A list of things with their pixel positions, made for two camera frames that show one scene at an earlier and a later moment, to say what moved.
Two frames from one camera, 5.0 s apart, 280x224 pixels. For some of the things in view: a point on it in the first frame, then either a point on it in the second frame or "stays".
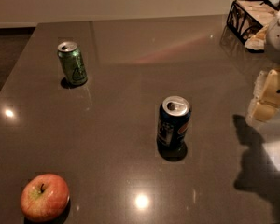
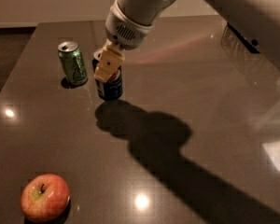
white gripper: x=278 y=38 to x=126 y=32
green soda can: x=73 y=63 stays
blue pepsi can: x=173 y=123 to x=111 y=90
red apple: x=45 y=198 stays
